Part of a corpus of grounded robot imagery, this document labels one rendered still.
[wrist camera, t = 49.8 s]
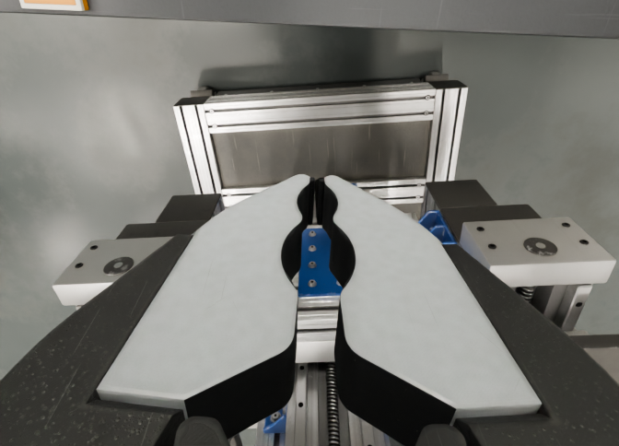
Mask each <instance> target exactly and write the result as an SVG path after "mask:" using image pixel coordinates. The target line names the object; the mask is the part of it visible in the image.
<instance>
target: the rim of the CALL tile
mask: <svg viewBox="0 0 619 446"><path fill-rule="evenodd" d="M19 2H20V4H21V7H22V8H32V9H53V10H75V11H84V10H85V8H84V5H83V0H76V6H72V5H51V4H30V3H25V2H24V0H19Z"/></svg>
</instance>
